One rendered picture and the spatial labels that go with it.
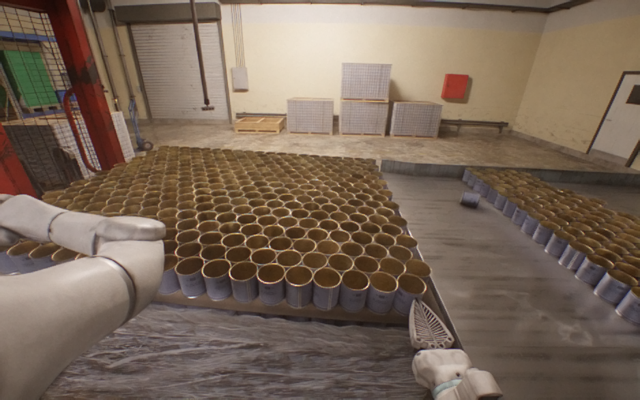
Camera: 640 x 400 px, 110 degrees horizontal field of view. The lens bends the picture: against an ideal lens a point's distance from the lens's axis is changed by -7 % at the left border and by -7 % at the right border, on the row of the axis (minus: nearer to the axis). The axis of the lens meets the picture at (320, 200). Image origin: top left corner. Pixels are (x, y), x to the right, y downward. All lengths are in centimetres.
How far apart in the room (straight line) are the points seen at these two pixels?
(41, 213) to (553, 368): 107
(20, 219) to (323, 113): 757
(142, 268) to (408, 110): 808
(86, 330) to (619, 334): 107
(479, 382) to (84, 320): 46
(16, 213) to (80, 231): 14
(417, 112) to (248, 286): 793
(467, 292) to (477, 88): 1011
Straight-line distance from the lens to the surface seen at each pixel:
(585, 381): 85
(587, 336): 96
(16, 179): 150
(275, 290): 64
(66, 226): 56
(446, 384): 53
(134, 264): 31
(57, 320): 25
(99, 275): 28
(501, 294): 93
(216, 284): 67
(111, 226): 41
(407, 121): 826
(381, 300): 64
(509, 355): 78
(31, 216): 63
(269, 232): 82
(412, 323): 59
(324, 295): 62
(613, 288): 110
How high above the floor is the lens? 163
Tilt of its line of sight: 27 degrees down
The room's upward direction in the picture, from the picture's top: 1 degrees clockwise
